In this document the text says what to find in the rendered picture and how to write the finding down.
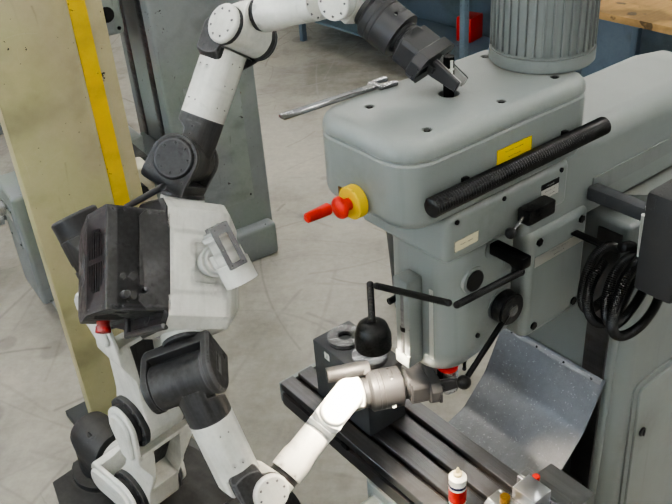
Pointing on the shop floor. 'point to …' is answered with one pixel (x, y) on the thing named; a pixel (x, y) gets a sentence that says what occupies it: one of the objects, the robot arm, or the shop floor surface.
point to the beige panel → (66, 148)
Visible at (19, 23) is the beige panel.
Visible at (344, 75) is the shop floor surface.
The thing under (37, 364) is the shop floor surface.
